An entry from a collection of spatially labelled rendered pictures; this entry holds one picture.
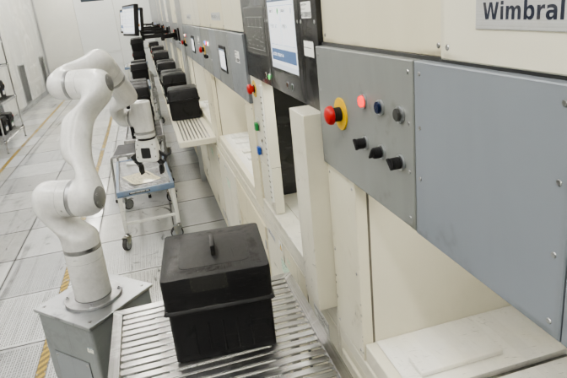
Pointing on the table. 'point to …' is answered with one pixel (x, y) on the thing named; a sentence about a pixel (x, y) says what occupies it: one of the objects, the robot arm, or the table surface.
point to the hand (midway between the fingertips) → (152, 171)
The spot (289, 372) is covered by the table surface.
